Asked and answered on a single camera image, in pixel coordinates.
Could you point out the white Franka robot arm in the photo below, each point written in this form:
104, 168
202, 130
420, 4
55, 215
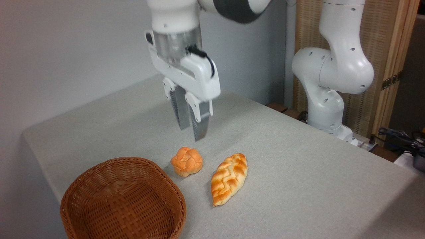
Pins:
335, 66

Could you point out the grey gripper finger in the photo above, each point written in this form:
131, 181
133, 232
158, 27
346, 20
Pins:
201, 122
181, 109

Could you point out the brass screen hinge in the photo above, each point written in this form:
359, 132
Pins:
391, 80

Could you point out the bamboo folding screen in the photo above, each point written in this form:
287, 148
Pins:
385, 39

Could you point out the brown woven wicker basket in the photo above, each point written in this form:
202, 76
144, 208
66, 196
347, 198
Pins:
123, 199

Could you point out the round knotted bread roll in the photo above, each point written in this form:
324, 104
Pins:
186, 161

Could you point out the long braided bread loaf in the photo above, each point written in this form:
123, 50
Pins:
229, 179

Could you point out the wooden base board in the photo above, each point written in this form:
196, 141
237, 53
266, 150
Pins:
282, 109

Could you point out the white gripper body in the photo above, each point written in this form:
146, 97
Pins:
196, 76

